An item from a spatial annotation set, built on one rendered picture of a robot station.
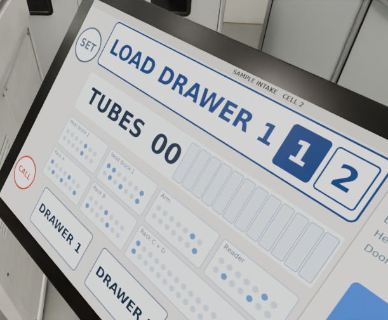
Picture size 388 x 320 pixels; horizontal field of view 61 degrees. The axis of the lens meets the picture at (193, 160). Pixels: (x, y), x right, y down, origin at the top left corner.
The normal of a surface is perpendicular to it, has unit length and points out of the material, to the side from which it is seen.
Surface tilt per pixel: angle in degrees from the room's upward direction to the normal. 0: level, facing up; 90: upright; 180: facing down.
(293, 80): 50
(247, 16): 90
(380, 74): 90
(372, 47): 90
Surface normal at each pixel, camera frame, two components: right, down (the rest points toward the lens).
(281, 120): -0.47, -0.11
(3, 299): 0.19, 0.68
